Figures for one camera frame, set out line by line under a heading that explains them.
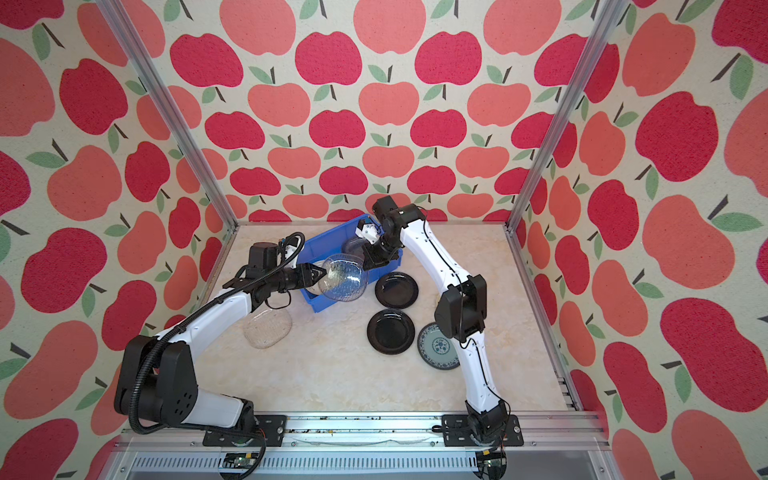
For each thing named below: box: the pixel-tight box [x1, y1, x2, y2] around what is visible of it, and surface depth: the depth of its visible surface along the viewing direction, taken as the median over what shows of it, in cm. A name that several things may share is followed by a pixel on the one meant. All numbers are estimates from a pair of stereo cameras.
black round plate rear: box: [375, 272, 419, 309], surface depth 103 cm
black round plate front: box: [367, 309, 416, 355], surface depth 92 cm
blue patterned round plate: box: [417, 322, 460, 370], surface depth 90 cm
